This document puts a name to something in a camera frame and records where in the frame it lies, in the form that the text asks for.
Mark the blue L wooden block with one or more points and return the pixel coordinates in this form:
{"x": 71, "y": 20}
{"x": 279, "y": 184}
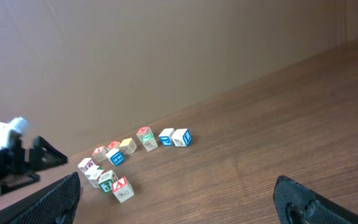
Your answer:
{"x": 182, "y": 138}

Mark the blue H wooden block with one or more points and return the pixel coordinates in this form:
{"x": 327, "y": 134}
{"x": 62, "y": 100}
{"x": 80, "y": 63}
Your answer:
{"x": 115, "y": 157}

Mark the plain wooden block red side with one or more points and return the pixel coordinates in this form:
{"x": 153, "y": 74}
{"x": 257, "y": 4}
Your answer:
{"x": 85, "y": 164}

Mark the red A block far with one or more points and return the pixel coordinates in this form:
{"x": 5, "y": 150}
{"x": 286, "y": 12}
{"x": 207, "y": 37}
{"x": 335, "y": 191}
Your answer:
{"x": 99, "y": 154}

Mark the plain engraved wooden block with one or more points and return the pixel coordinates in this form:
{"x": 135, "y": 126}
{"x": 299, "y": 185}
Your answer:
{"x": 94, "y": 177}

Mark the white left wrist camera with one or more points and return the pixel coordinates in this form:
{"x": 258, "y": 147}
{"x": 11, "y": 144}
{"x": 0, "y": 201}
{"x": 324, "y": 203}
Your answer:
{"x": 13, "y": 129}

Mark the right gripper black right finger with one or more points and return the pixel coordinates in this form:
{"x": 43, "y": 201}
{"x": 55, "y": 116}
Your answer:
{"x": 297, "y": 204}

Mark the blue P wooden block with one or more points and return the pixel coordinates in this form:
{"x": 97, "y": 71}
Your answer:
{"x": 166, "y": 136}

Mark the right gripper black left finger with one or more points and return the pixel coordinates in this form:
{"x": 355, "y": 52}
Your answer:
{"x": 55, "y": 203}

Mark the red M wooden block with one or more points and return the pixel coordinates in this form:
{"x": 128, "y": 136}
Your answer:
{"x": 143, "y": 131}

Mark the yellow wooden block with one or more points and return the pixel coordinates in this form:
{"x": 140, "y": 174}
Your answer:
{"x": 128, "y": 146}

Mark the red A wooden block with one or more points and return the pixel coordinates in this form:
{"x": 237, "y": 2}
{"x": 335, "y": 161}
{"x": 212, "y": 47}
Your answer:
{"x": 122, "y": 189}

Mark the green top wooden block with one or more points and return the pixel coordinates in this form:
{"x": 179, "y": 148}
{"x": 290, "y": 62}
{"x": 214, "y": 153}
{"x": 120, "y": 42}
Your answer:
{"x": 148, "y": 141}

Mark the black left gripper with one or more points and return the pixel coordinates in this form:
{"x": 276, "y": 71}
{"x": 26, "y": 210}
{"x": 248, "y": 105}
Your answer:
{"x": 42, "y": 156}

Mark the red W wooden block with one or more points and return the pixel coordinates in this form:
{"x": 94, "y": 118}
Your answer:
{"x": 113, "y": 146}

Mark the plain wooden block green side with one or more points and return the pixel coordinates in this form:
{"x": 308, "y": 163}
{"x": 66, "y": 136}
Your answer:
{"x": 93, "y": 169}

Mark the green J wooden block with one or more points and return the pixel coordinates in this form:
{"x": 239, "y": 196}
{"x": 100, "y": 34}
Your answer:
{"x": 106, "y": 181}

